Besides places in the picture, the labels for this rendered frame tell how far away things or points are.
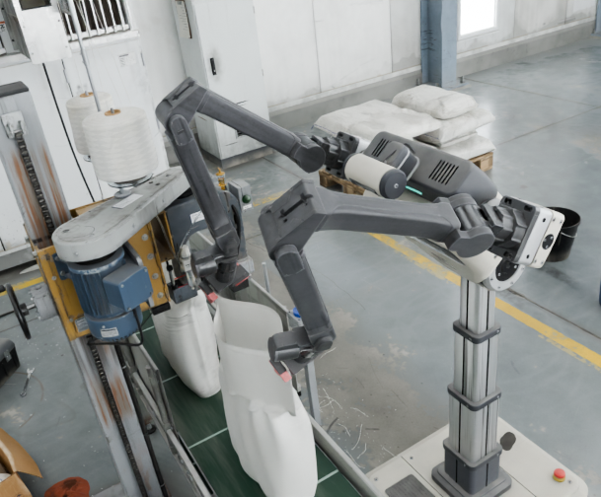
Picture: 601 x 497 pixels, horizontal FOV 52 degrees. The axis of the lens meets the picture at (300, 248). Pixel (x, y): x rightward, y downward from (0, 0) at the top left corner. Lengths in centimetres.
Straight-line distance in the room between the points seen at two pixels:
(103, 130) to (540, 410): 225
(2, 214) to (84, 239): 307
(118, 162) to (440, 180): 78
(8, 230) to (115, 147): 319
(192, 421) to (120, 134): 132
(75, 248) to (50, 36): 248
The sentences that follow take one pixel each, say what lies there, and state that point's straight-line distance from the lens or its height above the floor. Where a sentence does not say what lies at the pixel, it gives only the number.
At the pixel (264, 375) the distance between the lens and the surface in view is 178.
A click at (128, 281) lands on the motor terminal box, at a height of 129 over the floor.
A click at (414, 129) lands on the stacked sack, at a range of 463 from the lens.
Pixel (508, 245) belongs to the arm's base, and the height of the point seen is 146.
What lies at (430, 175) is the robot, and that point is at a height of 153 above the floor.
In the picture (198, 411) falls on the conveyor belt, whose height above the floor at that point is 38.
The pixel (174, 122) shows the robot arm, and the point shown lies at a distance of 143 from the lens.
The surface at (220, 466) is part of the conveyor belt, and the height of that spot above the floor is 38.
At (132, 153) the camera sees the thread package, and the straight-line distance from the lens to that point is 160.
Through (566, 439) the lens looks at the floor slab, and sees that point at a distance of 295.
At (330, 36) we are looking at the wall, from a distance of 692.
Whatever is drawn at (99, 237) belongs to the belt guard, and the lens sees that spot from 164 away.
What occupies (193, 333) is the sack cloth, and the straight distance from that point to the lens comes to 245.
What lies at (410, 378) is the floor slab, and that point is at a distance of 314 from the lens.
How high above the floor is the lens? 209
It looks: 29 degrees down
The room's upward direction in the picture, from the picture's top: 7 degrees counter-clockwise
